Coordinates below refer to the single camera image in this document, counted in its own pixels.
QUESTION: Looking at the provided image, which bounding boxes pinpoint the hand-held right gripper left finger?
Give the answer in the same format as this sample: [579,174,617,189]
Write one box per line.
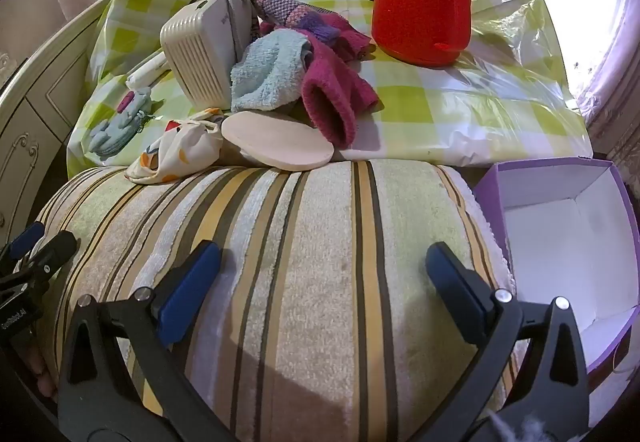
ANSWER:
[57,240,238,442]

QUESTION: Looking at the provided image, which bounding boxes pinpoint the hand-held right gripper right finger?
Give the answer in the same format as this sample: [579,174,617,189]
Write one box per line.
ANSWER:
[425,242,591,442]

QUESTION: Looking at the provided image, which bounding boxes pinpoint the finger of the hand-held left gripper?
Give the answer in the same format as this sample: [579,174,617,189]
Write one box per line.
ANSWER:
[14,230,79,285]
[0,221,45,269]

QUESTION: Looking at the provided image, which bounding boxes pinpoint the purple cardboard box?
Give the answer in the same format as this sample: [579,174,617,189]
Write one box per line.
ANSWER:
[472,159,640,415]

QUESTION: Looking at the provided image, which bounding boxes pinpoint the purple pink knitted sock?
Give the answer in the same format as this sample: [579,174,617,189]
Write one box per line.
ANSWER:
[246,0,351,43]

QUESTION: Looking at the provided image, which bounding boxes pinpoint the person's left hand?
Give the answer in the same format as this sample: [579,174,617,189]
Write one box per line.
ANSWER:
[26,343,59,399]

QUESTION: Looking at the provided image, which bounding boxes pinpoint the cream carved dresser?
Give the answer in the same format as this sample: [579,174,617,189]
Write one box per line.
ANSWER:
[0,0,121,263]

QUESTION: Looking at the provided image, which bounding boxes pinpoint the striped terry towel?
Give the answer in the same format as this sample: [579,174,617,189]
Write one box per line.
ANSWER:
[15,158,531,442]

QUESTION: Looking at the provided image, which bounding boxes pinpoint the light blue plush pouch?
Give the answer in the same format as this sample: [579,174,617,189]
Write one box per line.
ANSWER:
[89,88,153,158]

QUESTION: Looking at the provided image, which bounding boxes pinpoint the white patterned cloth pouch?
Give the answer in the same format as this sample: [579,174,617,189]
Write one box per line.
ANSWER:
[125,108,224,185]

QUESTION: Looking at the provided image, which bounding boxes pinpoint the beige oval foam pad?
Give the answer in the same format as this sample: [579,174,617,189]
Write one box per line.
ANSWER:
[221,110,335,171]

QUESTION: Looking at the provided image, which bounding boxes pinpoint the green checked plastic tablecloth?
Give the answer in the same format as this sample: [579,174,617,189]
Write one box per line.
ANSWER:
[66,0,595,168]

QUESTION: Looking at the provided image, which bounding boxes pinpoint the white tube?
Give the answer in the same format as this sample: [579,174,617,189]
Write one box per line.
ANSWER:
[125,51,171,90]

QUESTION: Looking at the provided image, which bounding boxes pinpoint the magenta fuzzy sock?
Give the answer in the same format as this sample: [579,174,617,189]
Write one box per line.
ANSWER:
[300,34,381,149]
[310,17,375,63]

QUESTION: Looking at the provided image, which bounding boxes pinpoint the light blue fuzzy sock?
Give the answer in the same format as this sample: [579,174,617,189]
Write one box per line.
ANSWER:
[230,29,313,113]

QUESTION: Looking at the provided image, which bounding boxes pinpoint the white ribbed plastic device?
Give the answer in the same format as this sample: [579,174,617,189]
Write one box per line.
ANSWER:
[160,0,251,113]

